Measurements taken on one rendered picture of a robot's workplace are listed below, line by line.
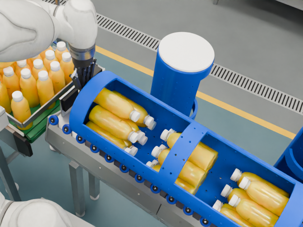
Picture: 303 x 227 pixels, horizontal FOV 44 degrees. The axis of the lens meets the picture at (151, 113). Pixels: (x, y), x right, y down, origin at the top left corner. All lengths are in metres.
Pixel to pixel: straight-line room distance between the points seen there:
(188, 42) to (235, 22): 1.98
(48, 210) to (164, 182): 0.46
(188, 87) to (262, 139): 1.25
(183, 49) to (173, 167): 0.76
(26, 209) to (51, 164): 1.63
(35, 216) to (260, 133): 2.25
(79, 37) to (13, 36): 0.60
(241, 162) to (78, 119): 0.64
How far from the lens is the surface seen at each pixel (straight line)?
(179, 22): 3.72
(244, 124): 3.03
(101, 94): 1.46
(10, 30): 0.65
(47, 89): 1.68
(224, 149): 1.50
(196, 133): 1.33
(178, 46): 1.90
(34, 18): 0.70
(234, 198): 1.36
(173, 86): 1.88
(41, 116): 1.76
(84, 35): 1.23
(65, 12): 1.22
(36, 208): 1.05
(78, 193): 2.16
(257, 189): 1.34
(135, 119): 1.42
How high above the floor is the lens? 2.30
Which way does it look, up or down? 52 degrees down
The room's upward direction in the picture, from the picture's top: 10 degrees clockwise
